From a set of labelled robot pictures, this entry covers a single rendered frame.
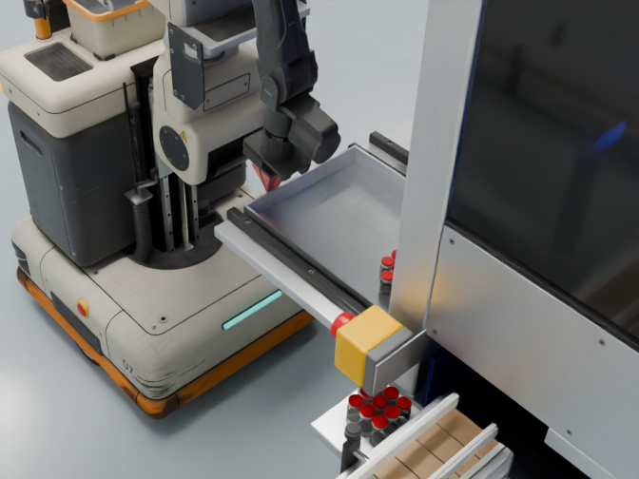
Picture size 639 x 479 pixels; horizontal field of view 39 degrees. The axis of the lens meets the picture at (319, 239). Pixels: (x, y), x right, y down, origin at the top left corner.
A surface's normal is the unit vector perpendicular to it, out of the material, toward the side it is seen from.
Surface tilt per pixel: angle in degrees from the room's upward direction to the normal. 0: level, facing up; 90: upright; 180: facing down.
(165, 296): 0
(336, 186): 0
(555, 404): 90
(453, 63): 90
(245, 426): 0
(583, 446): 90
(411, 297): 90
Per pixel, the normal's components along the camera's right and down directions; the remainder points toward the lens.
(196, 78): -0.73, 0.43
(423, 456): 0.04, -0.74
